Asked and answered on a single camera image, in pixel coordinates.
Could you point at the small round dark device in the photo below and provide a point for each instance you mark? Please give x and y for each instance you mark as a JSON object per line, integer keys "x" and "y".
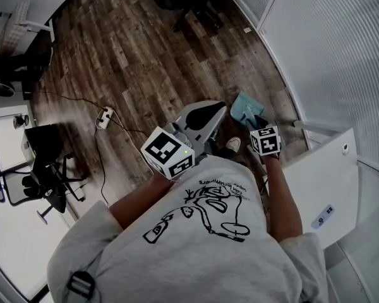
{"x": 21, "y": 122}

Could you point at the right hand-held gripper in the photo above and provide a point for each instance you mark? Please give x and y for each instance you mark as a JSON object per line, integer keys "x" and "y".
{"x": 267, "y": 140}

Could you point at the clear bottle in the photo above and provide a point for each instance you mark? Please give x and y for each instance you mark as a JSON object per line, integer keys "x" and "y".
{"x": 4, "y": 14}

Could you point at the small remote on table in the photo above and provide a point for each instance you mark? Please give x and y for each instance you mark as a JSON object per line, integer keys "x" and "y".
{"x": 323, "y": 216}

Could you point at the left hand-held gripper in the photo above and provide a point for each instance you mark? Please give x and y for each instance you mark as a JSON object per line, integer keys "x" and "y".
{"x": 202, "y": 137}

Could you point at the person's left forearm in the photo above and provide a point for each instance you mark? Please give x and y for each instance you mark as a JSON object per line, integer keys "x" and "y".
{"x": 135, "y": 204}

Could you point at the white standing desk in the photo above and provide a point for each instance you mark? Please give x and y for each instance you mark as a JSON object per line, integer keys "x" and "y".
{"x": 34, "y": 27}

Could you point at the white table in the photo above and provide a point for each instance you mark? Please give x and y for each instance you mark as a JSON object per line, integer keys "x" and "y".
{"x": 319, "y": 175}

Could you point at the small white round device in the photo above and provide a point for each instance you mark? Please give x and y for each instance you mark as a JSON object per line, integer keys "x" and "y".
{"x": 345, "y": 148}

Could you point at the black mesh office chair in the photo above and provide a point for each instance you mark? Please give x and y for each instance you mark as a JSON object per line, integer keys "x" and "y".
{"x": 58, "y": 200}

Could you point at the black computer tower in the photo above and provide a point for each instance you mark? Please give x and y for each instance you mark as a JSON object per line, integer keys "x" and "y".
{"x": 42, "y": 144}

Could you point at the person's grey printed t-shirt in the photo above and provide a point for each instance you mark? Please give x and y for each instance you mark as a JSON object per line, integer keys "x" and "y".
{"x": 192, "y": 264}

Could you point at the teal dustpan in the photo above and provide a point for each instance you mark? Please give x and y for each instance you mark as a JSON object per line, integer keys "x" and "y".
{"x": 240, "y": 109}

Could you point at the small paper scrap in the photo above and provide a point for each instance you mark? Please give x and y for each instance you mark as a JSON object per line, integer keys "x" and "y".
{"x": 247, "y": 30}

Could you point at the person's right forearm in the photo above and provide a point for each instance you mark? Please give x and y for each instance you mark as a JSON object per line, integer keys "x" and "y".
{"x": 282, "y": 207}

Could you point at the white power strip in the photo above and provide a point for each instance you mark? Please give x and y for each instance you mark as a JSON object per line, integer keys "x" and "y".
{"x": 104, "y": 117}

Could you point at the person's white shoe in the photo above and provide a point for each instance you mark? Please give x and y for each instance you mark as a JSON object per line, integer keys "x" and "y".
{"x": 233, "y": 144}

